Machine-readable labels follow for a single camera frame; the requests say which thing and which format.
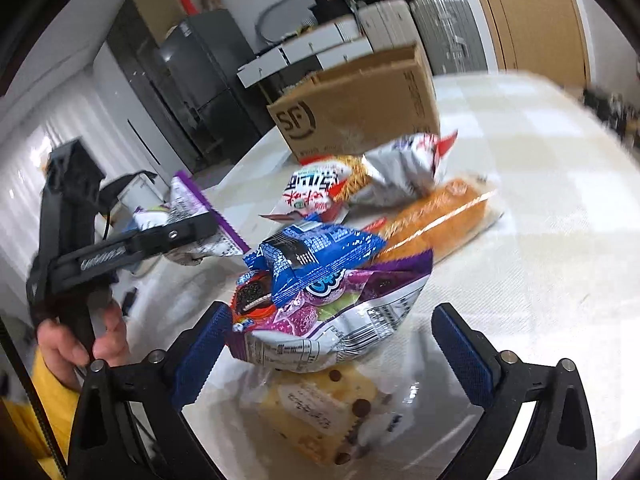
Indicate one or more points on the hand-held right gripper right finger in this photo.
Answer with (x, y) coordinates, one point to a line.
(465, 355)

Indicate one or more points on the white desk with drawers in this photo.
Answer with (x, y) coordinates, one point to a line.
(310, 45)

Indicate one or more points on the person's left hand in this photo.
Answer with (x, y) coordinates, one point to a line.
(60, 355)

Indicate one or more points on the dark glass cabinet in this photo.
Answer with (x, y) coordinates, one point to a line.
(135, 60)

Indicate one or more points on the orange cake roll packet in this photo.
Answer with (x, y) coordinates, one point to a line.
(435, 212)

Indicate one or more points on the purple edged snack packet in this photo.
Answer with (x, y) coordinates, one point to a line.
(195, 200)

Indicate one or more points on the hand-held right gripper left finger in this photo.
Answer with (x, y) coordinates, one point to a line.
(200, 355)

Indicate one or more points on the grey refrigerator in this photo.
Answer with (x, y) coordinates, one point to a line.
(210, 75)

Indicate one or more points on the oval mirror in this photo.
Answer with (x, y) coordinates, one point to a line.
(275, 10)

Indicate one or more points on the tall cardboard box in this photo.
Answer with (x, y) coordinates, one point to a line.
(155, 10)

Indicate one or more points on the purple candy bag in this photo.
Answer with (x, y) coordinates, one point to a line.
(350, 310)

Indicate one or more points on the blue cookie packet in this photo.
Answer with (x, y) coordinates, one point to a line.
(325, 245)

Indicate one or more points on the beige suitcase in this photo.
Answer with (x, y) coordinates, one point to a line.
(390, 22)

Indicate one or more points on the white red snack bag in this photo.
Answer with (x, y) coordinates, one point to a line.
(400, 162)

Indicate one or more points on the chocolate chip cake packet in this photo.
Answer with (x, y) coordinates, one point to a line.
(310, 410)

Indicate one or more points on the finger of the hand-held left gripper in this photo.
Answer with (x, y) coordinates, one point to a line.
(172, 236)

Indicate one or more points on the beige checked tablecloth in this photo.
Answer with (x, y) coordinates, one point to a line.
(525, 210)

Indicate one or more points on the wooden door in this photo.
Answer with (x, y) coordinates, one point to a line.
(530, 15)

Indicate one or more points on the row of shoes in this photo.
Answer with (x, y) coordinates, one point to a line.
(612, 115)

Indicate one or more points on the silver suitcase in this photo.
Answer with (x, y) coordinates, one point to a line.
(445, 30)

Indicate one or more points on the white curtain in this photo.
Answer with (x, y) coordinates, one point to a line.
(30, 160)

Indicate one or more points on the red cookie packet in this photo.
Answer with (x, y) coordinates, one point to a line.
(250, 302)

